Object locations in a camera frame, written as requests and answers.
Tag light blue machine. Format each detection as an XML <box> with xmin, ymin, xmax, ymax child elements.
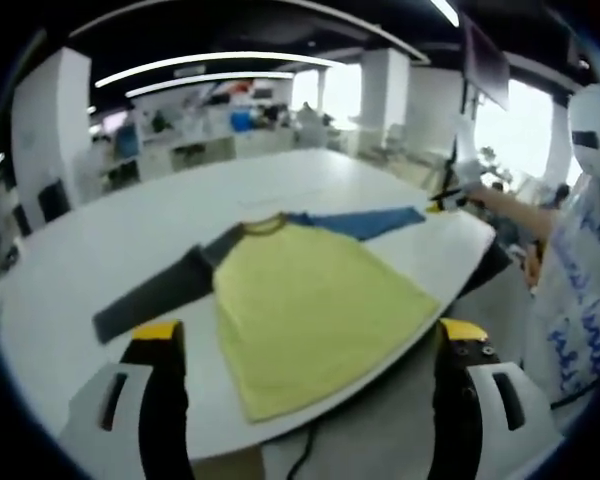
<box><xmin>114</xmin><ymin>124</ymin><xmax>140</xmax><ymax>157</ymax></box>

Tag row of white cabinets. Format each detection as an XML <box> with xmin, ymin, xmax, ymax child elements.
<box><xmin>87</xmin><ymin>132</ymin><xmax>301</xmax><ymax>186</ymax></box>

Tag person's white printed shirt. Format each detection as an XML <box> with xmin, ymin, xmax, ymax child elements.
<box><xmin>522</xmin><ymin>174</ymin><xmax>600</xmax><ymax>431</ymax></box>

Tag black chest device cable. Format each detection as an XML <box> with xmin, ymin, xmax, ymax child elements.
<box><xmin>549</xmin><ymin>369</ymin><xmax>600</xmax><ymax>409</ymax></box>

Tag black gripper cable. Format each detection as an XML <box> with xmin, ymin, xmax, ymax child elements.
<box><xmin>285</xmin><ymin>423</ymin><xmax>326</xmax><ymax>480</ymax></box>

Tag yellow garment grey blue sleeves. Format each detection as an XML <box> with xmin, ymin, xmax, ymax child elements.
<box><xmin>92</xmin><ymin>205</ymin><xmax>441</xmax><ymax>425</ymax></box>

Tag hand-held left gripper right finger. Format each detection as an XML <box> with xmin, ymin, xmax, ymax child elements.
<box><xmin>432</xmin><ymin>317</ymin><xmax>566</xmax><ymax>480</ymax></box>

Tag white square pillar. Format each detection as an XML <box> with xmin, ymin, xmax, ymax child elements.
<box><xmin>12</xmin><ymin>47</ymin><xmax>94</xmax><ymax>211</ymax></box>
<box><xmin>359</xmin><ymin>47</ymin><xmax>411</xmax><ymax>156</ymax></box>

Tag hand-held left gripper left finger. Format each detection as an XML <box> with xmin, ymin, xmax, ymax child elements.
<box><xmin>59</xmin><ymin>321</ymin><xmax>196</xmax><ymax>480</ymax></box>

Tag black cabinet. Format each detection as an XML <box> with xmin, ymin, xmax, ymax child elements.
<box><xmin>37</xmin><ymin>179</ymin><xmax>71</xmax><ymax>221</ymax></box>

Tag white chest-worn device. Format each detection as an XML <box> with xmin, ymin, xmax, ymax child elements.
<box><xmin>567</xmin><ymin>83</ymin><xmax>600</xmax><ymax>194</ymax></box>

